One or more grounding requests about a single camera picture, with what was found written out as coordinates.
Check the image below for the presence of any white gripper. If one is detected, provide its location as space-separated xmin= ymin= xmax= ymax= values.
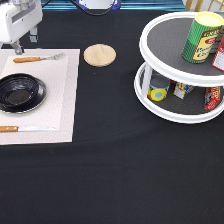
xmin=0 ymin=0 xmax=42 ymax=55

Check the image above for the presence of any black ribbed bowl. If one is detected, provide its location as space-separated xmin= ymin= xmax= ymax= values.
xmin=0 ymin=73 xmax=39 ymax=109

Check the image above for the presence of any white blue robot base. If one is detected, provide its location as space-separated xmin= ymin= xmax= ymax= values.
xmin=78 ymin=0 xmax=121 ymax=10

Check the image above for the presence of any round silver metal plate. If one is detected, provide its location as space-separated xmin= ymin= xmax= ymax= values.
xmin=0 ymin=79 xmax=47 ymax=113

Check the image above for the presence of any white two-tier lazy Susan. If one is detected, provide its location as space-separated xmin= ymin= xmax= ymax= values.
xmin=134 ymin=12 xmax=224 ymax=124

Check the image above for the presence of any beige woven placemat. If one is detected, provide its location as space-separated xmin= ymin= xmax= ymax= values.
xmin=0 ymin=49 xmax=80 ymax=145

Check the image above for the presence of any round wooden coaster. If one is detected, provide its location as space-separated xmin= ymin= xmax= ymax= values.
xmin=84 ymin=44 xmax=116 ymax=67

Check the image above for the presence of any blue yellow tin can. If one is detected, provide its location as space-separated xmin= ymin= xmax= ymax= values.
xmin=147 ymin=74 xmax=170 ymax=101

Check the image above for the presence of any blue yellow small box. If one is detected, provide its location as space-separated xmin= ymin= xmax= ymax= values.
xmin=173 ymin=82 xmax=194 ymax=99

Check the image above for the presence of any green yellow parmesan can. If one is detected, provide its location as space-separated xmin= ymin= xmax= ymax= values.
xmin=182 ymin=12 xmax=224 ymax=64

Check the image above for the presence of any red raisins box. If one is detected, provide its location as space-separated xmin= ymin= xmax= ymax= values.
xmin=212 ymin=35 xmax=224 ymax=72

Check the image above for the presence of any red white box lower shelf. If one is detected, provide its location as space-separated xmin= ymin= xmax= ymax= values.
xmin=204 ymin=87 xmax=220 ymax=111

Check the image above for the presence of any wooden handled fork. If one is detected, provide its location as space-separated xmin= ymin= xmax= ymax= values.
xmin=13 ymin=53 xmax=64 ymax=63

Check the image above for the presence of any wooden handled knife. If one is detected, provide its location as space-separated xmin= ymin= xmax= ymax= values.
xmin=0 ymin=126 xmax=57 ymax=133

